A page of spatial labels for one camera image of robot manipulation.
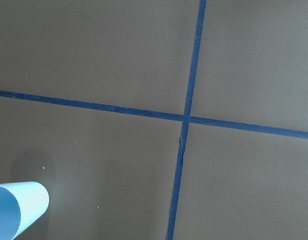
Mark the light blue cup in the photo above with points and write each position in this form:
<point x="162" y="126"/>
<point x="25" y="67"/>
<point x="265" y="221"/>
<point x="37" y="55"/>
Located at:
<point x="21" y="204"/>

